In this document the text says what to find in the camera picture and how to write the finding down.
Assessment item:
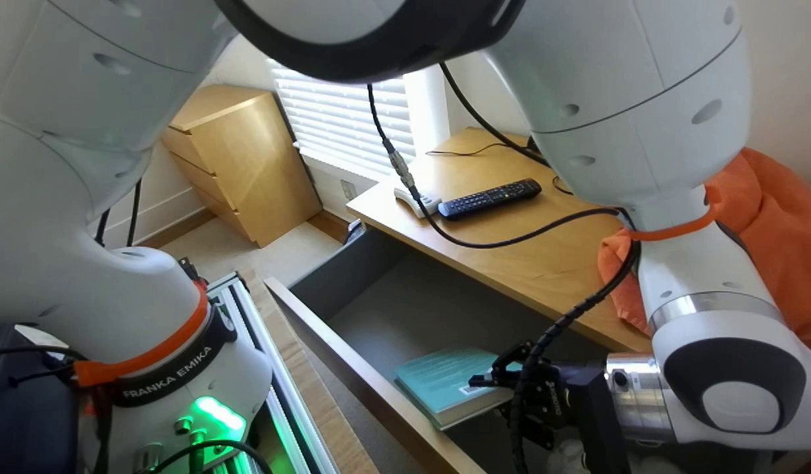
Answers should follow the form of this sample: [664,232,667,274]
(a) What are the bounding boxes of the black remote control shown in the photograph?
[431,176,544,222]

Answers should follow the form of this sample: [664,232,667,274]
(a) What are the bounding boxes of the dark blue object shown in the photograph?
[0,318,83,474]

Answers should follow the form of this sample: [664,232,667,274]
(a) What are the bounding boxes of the orange towel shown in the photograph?
[594,144,811,352]

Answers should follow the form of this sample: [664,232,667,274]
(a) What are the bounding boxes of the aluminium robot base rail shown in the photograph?
[204,272,336,474]

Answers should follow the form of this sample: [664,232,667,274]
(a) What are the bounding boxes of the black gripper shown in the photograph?
[465,345,623,474]

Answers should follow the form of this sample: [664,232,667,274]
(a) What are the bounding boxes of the white window frame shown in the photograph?
[403,62,465,155]

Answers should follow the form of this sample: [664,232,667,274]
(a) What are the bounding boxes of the wooden desk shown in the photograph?
[344,127,657,357]

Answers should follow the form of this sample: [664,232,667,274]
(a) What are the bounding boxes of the white window blinds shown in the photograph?
[269,61,419,181]

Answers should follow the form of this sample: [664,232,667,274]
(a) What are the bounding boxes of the black base cable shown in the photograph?
[145,435,276,474]

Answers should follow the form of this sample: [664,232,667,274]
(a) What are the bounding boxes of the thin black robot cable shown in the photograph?
[364,61,638,253]

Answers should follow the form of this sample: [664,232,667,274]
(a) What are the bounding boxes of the black thin stand poles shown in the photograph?
[93,178,148,251]

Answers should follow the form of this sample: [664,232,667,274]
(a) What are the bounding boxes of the small white object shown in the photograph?
[393,185,440,222]

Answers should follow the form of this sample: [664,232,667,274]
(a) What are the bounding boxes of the teal book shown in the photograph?
[393,345,524,435]

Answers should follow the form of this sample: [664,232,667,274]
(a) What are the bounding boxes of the small wooden dresser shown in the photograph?
[160,81,324,248]

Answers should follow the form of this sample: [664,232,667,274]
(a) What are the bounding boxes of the grey desk drawer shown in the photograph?
[245,218,653,474]

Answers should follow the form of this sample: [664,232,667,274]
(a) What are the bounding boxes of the black corrugated cable conduit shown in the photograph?
[509,235,645,474]

